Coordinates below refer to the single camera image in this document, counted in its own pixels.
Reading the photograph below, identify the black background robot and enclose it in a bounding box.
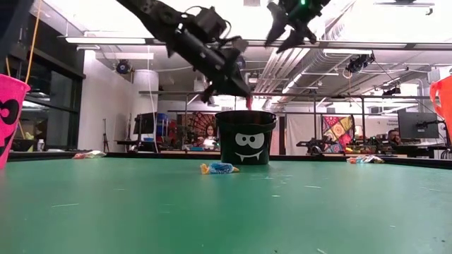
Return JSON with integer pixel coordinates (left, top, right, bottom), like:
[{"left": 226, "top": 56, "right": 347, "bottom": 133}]
[{"left": 295, "top": 138, "right": 325, "bottom": 157}]

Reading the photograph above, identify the blue yellow candy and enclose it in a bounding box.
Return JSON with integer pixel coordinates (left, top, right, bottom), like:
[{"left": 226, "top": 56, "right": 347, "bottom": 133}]
[{"left": 199, "top": 162, "right": 240, "bottom": 176}]

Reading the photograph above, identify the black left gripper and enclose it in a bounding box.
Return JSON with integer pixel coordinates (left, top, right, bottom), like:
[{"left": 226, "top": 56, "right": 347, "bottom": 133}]
[{"left": 168, "top": 25, "right": 253, "bottom": 104}]

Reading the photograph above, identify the black monitor back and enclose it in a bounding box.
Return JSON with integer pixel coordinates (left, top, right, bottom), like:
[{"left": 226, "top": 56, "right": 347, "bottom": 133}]
[{"left": 398, "top": 111, "right": 440, "bottom": 140}]

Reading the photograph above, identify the black ceiling camera cluster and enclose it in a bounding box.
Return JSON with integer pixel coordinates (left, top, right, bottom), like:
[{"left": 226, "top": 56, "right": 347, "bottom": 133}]
[{"left": 345, "top": 52, "right": 376, "bottom": 74}]

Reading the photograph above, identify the round black ceiling camera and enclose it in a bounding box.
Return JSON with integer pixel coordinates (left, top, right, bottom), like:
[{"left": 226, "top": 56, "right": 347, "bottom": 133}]
[{"left": 116, "top": 59, "right": 132, "bottom": 75}]

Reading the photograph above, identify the white curtain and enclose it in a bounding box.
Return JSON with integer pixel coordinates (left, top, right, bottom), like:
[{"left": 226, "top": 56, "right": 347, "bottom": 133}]
[{"left": 285, "top": 114, "right": 318, "bottom": 156}]

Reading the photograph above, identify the pink halloween bucket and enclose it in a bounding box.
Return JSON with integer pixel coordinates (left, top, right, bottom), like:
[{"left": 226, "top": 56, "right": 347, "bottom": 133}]
[{"left": 0, "top": 73, "right": 32, "bottom": 170}]

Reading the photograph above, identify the black background monitor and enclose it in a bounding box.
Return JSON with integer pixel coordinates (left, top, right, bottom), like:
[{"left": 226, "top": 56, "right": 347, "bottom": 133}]
[{"left": 133, "top": 112, "right": 157, "bottom": 135}]

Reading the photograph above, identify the black tripod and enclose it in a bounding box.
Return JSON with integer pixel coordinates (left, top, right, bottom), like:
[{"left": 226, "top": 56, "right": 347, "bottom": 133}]
[{"left": 102, "top": 118, "right": 110, "bottom": 152}]

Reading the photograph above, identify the black table edge frame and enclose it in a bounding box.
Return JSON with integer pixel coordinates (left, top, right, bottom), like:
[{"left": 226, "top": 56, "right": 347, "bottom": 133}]
[{"left": 6, "top": 150, "right": 452, "bottom": 170}]

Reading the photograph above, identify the red mandala tapestry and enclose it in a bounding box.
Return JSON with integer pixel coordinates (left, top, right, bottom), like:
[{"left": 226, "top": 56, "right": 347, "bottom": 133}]
[{"left": 182, "top": 112, "right": 218, "bottom": 144}]

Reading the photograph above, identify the orange halloween bucket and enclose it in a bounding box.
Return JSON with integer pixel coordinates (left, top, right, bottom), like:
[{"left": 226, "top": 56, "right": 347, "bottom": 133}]
[{"left": 429, "top": 75, "right": 452, "bottom": 140}]

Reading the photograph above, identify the white column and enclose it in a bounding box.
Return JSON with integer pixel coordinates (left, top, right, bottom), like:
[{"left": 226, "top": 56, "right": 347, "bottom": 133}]
[{"left": 131, "top": 68, "right": 160, "bottom": 153}]

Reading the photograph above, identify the yellow pole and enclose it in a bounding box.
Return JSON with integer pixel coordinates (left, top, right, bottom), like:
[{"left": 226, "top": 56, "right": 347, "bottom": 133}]
[{"left": 26, "top": 0, "right": 42, "bottom": 77}]

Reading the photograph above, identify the black halloween face bucket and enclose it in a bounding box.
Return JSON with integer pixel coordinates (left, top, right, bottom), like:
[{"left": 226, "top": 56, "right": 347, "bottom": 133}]
[{"left": 214, "top": 109, "right": 278, "bottom": 166}]

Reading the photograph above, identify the clear blue yellow candy bag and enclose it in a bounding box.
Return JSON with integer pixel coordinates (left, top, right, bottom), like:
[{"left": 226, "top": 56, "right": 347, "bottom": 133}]
[{"left": 355, "top": 155, "right": 385, "bottom": 164}]

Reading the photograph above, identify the colourful patchwork tapestry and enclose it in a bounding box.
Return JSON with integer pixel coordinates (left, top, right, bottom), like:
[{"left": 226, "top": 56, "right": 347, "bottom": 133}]
[{"left": 321, "top": 115, "right": 355, "bottom": 154}]

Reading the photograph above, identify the blue storage bin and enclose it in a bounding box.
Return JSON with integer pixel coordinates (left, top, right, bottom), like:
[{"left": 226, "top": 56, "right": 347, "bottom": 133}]
[{"left": 156, "top": 112, "right": 169, "bottom": 138}]

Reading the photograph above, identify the person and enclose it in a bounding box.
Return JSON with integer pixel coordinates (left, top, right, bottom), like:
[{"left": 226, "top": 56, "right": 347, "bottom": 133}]
[
  {"left": 198, "top": 123, "right": 220, "bottom": 150},
  {"left": 386, "top": 128, "right": 403, "bottom": 147}
]

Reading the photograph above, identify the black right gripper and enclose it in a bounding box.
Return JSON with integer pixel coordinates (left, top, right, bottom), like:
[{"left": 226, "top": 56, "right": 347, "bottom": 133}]
[{"left": 265, "top": 0, "right": 331, "bottom": 54}]

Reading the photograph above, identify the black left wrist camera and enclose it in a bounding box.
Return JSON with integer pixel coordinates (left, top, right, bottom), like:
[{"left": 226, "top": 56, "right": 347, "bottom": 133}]
[{"left": 195, "top": 6, "right": 227, "bottom": 42}]

